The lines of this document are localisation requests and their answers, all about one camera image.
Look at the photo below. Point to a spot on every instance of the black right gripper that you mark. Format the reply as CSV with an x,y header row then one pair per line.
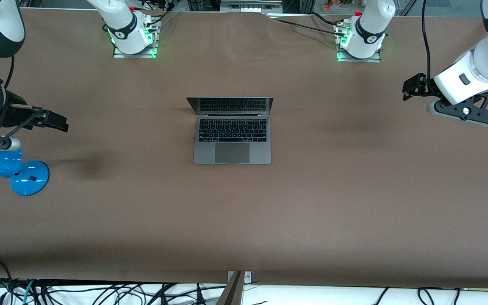
x,y
15,112

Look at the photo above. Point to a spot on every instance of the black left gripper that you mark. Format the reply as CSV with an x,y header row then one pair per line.
x,y
422,85

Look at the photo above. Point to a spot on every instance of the grey laptop computer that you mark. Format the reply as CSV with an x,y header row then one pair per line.
x,y
231,156

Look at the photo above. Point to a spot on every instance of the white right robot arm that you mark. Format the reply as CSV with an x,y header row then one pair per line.
x,y
123,25

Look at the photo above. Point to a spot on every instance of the silver table edge bracket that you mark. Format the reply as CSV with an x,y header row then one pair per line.
x,y
248,276

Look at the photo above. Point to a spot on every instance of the blue desk lamp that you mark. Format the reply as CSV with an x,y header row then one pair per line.
x,y
28,180

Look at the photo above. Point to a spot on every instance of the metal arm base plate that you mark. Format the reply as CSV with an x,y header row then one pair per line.
x,y
151,48
373,58

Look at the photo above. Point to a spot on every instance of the grey power strip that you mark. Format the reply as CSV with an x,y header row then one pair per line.
x,y
248,6

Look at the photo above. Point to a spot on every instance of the brown table cover sheet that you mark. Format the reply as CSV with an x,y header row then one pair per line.
x,y
354,212

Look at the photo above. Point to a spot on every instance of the dark metal post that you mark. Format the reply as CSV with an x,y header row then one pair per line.
x,y
232,294

